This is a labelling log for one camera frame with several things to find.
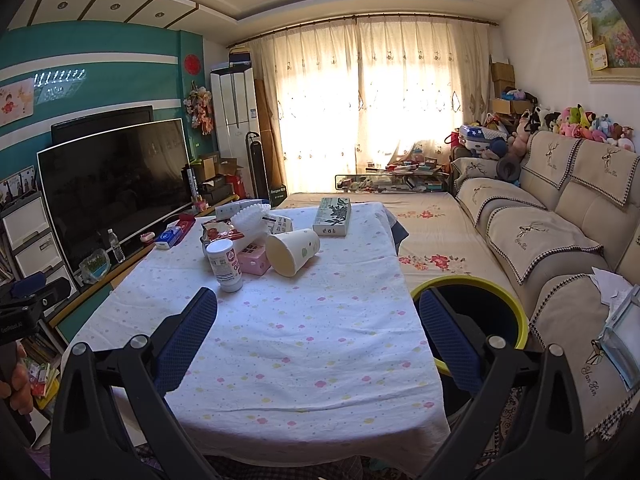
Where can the artificial flower decoration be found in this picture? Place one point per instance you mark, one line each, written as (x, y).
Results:
(199, 107)

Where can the blue red tissue pack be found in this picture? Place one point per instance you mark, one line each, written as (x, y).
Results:
(173, 235)

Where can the pink strawberry milk carton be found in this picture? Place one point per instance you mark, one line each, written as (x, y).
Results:
(253, 260)

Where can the white papers on sofa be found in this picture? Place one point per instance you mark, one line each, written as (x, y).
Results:
(613, 287)

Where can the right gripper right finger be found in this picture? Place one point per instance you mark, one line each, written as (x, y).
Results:
(523, 420)

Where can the black tower fan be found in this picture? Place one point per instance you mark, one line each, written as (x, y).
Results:
(256, 161)

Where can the white dotted paper cup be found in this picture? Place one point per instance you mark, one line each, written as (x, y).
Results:
(288, 252)

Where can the white standing air conditioner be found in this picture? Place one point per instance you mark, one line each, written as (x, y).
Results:
(235, 114)

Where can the framed flower painting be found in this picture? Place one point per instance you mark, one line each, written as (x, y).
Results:
(610, 49)

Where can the cream window curtains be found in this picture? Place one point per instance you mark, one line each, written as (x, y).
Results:
(348, 95)

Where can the white drawer cabinet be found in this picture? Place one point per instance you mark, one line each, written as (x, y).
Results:
(31, 241)

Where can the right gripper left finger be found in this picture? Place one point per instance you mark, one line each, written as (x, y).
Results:
(89, 439)

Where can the clear water bottle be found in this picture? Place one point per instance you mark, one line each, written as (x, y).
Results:
(115, 246)

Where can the cluttered glass coffee table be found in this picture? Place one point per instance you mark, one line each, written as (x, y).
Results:
(404, 178)

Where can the green leaf tissue box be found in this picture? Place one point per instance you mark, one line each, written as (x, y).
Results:
(333, 215)

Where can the plush toy row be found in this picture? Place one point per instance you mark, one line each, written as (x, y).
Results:
(577, 123)

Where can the white cylindrical canister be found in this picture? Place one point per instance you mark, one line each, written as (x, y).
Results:
(225, 265)

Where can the white dotted tablecloth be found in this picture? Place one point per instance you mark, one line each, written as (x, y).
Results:
(328, 364)

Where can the person's hand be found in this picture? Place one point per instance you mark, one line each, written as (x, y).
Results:
(17, 389)

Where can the stacked cardboard boxes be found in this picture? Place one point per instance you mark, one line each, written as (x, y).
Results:
(509, 99)

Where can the red white snack wrapper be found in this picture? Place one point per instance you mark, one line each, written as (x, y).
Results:
(213, 230)

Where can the yellow rimmed trash bin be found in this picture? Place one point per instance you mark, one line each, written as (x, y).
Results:
(461, 309)

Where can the black flat television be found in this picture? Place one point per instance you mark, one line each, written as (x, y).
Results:
(122, 180)

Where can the floral bed sheet mattress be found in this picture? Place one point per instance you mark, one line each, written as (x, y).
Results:
(394, 243)

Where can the beige sectional sofa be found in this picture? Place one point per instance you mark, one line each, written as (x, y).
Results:
(574, 211)

